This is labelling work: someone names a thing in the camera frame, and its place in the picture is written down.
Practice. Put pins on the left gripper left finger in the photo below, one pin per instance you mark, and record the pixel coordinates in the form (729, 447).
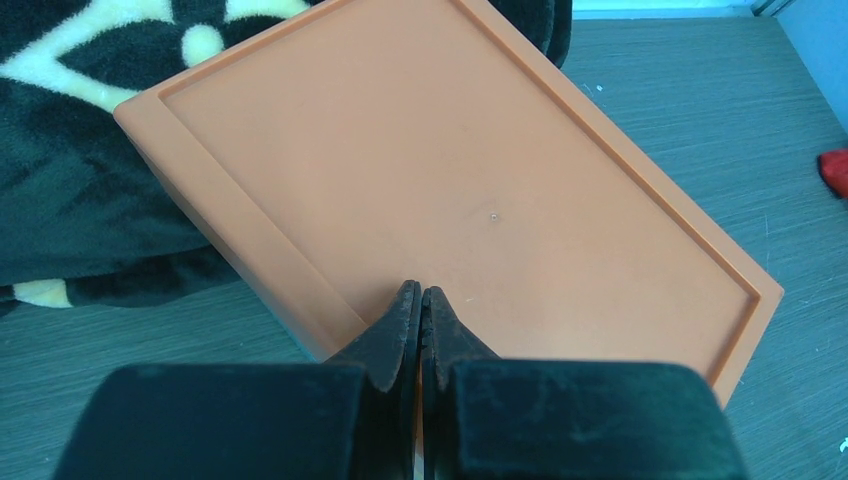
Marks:
(388, 351)

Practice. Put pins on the red cloth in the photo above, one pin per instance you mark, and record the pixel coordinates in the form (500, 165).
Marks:
(832, 168)

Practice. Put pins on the orange drawer organizer box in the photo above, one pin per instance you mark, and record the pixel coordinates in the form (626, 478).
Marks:
(366, 143)

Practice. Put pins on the black floral blanket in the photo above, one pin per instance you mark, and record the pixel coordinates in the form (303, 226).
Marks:
(83, 219)

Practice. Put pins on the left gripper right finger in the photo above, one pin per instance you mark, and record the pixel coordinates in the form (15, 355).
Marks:
(445, 340)

